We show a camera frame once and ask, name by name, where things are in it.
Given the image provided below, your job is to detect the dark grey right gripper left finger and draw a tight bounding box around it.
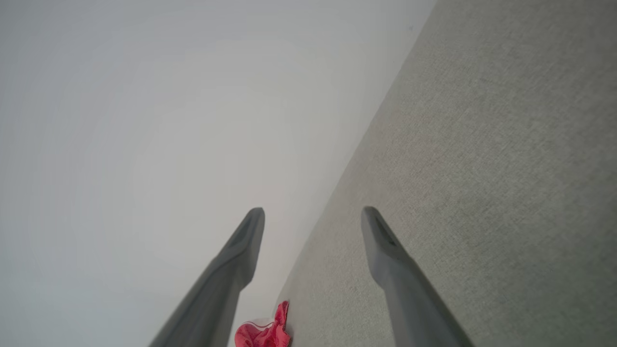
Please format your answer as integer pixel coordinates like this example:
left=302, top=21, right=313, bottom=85
left=148, top=208, right=266, bottom=347

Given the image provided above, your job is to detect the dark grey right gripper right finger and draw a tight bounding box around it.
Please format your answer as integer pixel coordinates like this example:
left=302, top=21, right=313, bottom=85
left=361, top=206, right=475, bottom=347

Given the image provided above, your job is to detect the red shirt with white sleeves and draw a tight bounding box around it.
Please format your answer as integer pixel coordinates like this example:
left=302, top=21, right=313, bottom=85
left=235, top=300, right=292, bottom=347

